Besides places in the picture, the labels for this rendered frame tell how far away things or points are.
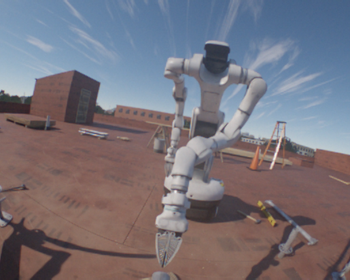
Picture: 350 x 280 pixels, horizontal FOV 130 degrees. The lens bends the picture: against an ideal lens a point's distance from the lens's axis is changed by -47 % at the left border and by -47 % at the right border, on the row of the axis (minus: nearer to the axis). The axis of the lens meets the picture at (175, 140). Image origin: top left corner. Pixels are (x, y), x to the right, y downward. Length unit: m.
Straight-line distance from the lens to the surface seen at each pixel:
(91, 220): 1.27
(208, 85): 0.82
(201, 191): 1.27
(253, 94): 0.79
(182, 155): 0.50
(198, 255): 1.12
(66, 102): 9.23
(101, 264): 0.97
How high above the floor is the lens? 0.78
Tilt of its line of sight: 5 degrees down
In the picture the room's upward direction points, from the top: 11 degrees clockwise
